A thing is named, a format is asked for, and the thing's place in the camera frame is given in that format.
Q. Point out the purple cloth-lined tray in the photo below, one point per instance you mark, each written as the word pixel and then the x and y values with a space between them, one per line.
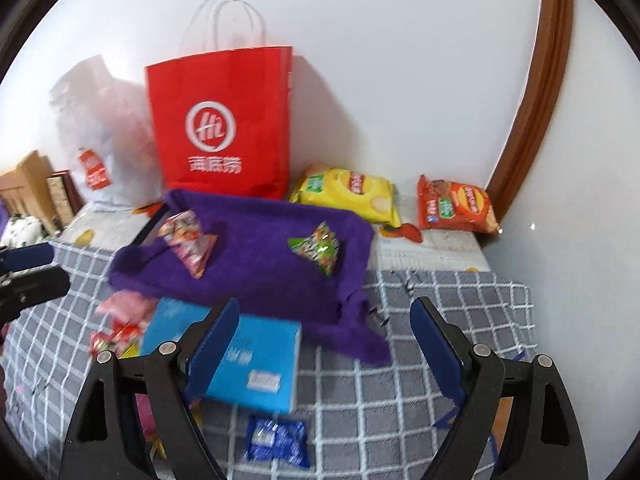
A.
pixel 260 270

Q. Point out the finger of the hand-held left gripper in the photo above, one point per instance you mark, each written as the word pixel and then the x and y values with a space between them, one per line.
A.
pixel 25 256
pixel 35 286

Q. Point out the fruit print white sheet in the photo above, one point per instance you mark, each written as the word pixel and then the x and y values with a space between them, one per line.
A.
pixel 430 250

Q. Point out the blue snack packet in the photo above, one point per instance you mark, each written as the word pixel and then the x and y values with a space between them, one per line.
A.
pixel 275 440

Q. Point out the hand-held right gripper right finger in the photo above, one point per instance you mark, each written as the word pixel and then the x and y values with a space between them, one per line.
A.
pixel 440 350

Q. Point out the orange chips bag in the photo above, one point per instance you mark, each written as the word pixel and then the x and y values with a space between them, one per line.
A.
pixel 460 205

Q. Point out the yellow chips bag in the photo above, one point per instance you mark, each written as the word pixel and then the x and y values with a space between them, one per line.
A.
pixel 350 190

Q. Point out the blue tissue pack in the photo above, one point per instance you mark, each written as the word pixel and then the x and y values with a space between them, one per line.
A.
pixel 260 355

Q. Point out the red paper bag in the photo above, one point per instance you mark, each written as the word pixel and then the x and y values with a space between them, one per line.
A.
pixel 220 110

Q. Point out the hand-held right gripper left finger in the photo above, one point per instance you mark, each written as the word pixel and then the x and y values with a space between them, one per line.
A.
pixel 215 350

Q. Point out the white floral cloth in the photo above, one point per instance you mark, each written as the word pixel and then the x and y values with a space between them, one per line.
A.
pixel 20 230

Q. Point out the black binder clip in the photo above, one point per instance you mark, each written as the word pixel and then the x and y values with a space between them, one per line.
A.
pixel 378 318

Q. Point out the pink triangular snack packet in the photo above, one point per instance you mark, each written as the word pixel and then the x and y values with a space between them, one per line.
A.
pixel 190 245

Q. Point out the brown wooden door frame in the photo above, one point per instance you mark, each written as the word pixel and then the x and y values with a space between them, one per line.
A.
pixel 545 85

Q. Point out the white plastic bag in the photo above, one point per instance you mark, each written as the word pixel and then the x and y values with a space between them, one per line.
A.
pixel 100 125

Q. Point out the pink snack wrapper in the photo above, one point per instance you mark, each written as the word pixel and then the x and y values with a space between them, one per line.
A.
pixel 147 420

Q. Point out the cardboard box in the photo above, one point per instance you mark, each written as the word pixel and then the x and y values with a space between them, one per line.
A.
pixel 25 180

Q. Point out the heap of mixed snack packets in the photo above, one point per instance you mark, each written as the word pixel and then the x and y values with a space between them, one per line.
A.
pixel 122 320

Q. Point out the green triangular snack packet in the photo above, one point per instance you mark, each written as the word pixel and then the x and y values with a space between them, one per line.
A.
pixel 317 249

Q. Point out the grey checked blanket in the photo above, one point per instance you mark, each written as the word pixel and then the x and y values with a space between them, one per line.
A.
pixel 350 410

